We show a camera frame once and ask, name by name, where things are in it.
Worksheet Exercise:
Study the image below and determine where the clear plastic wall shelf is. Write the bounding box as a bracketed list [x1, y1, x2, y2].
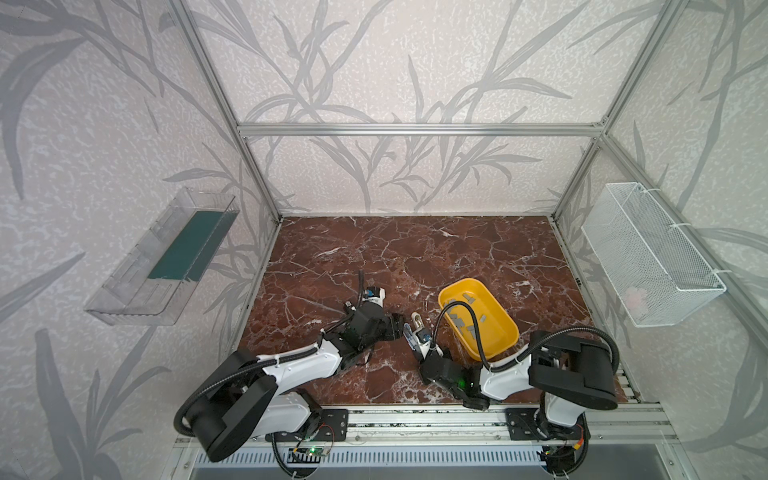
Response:
[85, 187, 240, 326]

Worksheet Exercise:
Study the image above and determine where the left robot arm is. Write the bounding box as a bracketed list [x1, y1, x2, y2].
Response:
[173, 273, 405, 462]

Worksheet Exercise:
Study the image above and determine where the grey slotted cable duct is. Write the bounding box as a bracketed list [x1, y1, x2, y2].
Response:
[195, 446, 544, 468]

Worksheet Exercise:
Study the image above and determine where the small green circuit board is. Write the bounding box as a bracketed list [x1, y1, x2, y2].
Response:
[291, 445, 332, 463]

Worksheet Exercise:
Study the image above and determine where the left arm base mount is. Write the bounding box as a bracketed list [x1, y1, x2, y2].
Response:
[297, 409, 350, 442]

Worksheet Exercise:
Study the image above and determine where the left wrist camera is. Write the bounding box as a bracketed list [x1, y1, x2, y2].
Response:
[359, 286, 386, 307]

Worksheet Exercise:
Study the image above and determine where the yellow plastic tray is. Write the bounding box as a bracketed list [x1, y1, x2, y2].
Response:
[438, 278, 520, 361]

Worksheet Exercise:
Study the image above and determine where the blue mini stapler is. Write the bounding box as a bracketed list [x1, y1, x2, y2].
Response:
[403, 323, 420, 352]

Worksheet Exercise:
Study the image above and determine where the aluminium front rail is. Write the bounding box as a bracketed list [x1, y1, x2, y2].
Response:
[173, 403, 679, 449]

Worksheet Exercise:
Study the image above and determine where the pink object in basket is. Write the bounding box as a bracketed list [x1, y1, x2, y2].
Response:
[623, 287, 649, 317]

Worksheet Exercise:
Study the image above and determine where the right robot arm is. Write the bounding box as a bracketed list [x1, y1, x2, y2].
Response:
[403, 324, 620, 428]

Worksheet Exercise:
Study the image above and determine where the white mini stapler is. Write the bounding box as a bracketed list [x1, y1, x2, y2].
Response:
[410, 312, 429, 342]

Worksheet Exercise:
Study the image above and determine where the white wire mesh basket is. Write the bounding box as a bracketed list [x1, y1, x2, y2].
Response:
[582, 182, 727, 328]

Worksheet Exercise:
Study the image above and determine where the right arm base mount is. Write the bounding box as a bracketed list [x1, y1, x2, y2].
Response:
[504, 407, 591, 443]

